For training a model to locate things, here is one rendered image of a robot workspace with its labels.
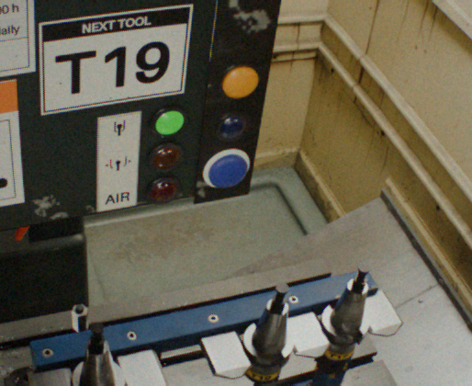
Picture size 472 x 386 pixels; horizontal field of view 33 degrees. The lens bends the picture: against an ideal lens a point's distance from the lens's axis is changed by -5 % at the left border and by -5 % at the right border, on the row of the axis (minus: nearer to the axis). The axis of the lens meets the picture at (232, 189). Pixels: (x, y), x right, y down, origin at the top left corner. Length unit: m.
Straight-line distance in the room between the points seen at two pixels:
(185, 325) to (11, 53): 0.60
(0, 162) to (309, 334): 0.60
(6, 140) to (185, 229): 1.53
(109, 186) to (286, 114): 1.53
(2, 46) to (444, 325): 1.28
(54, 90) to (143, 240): 1.51
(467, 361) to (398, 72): 0.60
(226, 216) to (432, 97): 0.72
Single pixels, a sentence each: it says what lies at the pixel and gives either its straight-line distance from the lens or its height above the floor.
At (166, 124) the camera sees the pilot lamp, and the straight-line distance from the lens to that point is 0.56.
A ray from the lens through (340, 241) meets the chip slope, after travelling 1.78.
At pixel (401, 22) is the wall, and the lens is 1.68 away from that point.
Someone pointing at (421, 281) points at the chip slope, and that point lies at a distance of 1.70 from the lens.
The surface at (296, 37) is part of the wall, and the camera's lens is 1.96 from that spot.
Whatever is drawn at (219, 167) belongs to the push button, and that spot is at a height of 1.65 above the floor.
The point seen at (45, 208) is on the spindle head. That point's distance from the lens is 0.59.
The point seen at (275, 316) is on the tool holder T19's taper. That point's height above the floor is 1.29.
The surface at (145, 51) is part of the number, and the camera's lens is 0.53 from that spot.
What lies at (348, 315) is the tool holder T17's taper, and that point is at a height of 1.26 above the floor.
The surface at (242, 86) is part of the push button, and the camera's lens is 0.56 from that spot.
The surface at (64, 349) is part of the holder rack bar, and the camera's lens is 1.00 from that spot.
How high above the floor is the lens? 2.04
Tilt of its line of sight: 42 degrees down
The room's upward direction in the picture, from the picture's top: 9 degrees clockwise
